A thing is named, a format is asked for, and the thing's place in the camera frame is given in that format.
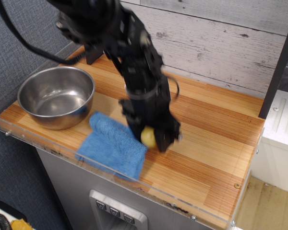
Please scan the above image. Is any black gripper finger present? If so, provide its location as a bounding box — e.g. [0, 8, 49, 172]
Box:
[127, 119, 145, 142]
[154, 129, 178, 152]

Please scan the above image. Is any white ridged side appliance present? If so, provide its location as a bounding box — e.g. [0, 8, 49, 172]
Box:
[251, 90, 288, 191]

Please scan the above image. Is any black corrugated hose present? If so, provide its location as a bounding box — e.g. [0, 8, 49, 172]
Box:
[0, 212, 12, 230]

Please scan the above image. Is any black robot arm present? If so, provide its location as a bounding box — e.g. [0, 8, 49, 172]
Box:
[51, 0, 180, 152]

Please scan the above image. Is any stainless steel bowl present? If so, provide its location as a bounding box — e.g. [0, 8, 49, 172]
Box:
[17, 66, 95, 130]

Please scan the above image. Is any dark frame post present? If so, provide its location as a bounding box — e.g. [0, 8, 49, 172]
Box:
[258, 34, 288, 119]
[84, 43, 104, 65]

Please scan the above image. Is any dark right frame post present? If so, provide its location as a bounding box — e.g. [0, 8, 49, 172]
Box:
[258, 34, 288, 119]

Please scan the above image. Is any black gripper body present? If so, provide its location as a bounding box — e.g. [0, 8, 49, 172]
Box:
[119, 81, 183, 144]

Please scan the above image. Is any grey toy kitchen cabinet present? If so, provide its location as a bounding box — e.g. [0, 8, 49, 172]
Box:
[37, 149, 208, 230]

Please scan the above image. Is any dark left frame post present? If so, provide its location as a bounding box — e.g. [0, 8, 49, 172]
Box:
[84, 43, 104, 65]

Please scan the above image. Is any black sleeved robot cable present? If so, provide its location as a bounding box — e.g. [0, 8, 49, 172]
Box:
[0, 0, 87, 65]

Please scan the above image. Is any yellow toy potato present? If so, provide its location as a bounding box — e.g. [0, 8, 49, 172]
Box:
[140, 126, 157, 149]

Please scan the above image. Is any silver dispenser button panel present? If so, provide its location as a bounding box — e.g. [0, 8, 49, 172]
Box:
[89, 189, 148, 230]

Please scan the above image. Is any yellow object bottom left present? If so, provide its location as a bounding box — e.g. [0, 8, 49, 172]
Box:
[11, 219, 33, 230]

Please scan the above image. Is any blue microfiber cloth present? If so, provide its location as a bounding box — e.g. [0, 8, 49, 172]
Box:
[75, 112, 148, 180]

